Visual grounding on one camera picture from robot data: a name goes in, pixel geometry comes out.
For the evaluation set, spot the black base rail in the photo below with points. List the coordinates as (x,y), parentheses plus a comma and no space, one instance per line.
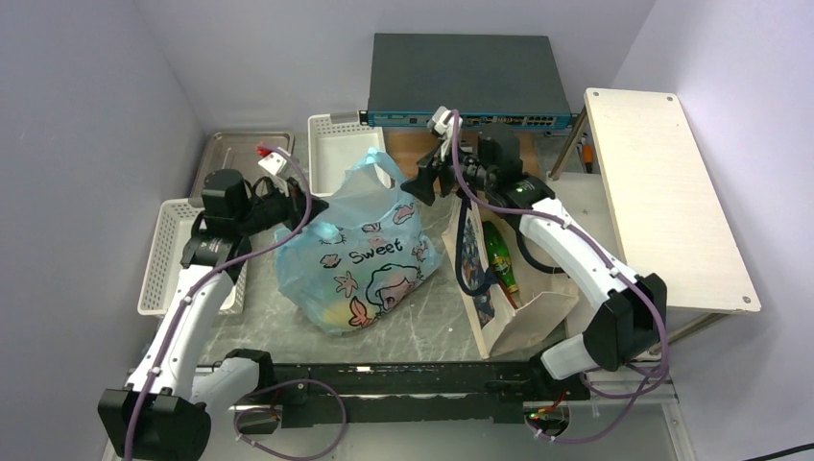
(502,392)

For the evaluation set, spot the light blue plastic grocery bag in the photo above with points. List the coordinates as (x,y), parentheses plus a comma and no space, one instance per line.
(363,255)

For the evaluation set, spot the white perforated basket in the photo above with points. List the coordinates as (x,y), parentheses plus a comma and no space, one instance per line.
(336,141)
(175,226)

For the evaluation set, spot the orange object behind shelf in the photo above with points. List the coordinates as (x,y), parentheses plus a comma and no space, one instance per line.
(587,157)

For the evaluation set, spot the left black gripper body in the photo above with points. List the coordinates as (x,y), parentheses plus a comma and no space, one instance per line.
(278,207)

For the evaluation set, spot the beige canvas tote bag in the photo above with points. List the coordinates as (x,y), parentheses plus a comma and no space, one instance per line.
(503,321)

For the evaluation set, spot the metal tray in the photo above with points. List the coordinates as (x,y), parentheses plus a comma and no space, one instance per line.
(236,150)

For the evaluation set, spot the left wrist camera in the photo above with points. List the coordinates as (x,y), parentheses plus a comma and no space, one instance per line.
(271,161)

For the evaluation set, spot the white shelf table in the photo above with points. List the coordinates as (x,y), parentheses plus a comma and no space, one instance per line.
(651,202)

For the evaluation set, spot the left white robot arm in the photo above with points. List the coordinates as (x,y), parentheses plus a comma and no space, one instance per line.
(165,411)

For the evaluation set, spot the green glass bottle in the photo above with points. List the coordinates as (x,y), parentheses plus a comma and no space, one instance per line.
(499,257)

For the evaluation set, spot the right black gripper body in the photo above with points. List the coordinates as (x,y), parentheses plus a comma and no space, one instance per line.
(477,178)

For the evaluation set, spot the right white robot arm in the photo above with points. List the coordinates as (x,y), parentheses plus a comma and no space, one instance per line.
(629,310)

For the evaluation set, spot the network switch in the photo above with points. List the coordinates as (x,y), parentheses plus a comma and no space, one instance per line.
(487,78)

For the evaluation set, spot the white perforated basket rear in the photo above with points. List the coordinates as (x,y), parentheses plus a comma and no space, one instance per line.
(336,141)

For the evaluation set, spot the white perforated basket left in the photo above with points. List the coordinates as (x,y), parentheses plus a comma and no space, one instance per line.
(175,226)

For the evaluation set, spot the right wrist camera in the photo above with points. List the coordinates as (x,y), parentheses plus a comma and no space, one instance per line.
(443,121)

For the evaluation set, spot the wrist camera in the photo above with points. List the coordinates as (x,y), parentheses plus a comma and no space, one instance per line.
(443,121)
(271,161)

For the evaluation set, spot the wooden board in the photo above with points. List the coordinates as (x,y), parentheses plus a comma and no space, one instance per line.
(407,149)

